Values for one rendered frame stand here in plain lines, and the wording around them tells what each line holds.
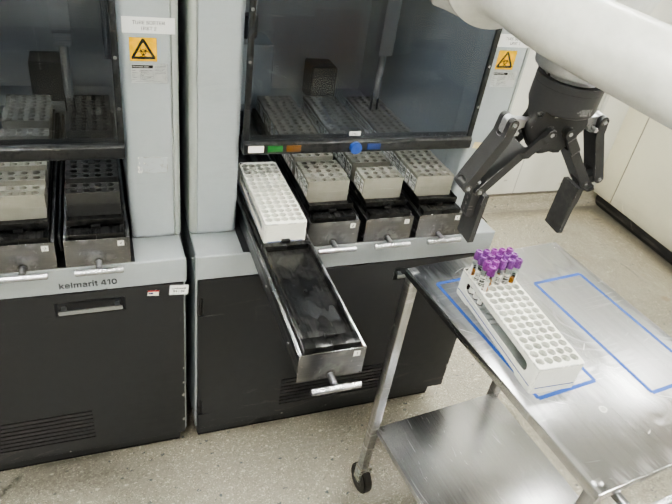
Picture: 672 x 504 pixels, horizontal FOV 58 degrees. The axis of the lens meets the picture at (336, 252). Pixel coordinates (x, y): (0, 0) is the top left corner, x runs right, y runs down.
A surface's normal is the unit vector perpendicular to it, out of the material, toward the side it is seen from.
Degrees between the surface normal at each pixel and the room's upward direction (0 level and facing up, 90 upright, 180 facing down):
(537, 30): 100
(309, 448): 0
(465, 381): 0
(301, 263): 0
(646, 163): 90
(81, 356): 90
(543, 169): 90
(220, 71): 90
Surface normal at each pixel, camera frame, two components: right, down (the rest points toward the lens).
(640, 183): -0.94, 0.08
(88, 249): 0.33, 0.58
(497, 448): 0.14, -0.81
